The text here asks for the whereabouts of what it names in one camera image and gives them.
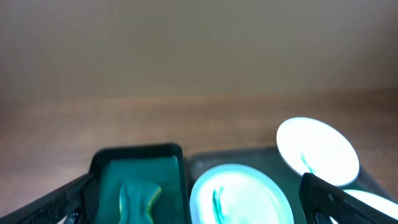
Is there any green yellow sponge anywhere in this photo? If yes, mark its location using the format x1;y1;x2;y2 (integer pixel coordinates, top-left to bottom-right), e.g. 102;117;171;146
119;179;162;224

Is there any large dark green tray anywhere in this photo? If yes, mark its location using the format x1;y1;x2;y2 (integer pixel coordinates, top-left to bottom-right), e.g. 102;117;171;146
186;146;396;224

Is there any small black water tray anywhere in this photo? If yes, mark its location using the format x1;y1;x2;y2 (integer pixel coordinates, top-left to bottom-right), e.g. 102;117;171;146
89;143;191;223

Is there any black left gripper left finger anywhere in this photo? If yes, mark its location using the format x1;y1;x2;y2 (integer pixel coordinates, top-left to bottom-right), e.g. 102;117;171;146
1;173;99;224

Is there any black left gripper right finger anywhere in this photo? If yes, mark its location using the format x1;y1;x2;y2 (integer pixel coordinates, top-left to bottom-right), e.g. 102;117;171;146
298;173;397;224

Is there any white plate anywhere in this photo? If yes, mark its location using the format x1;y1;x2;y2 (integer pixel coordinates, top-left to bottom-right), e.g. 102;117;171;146
344;189;397;220
276;117;360;187
190;164;294;224

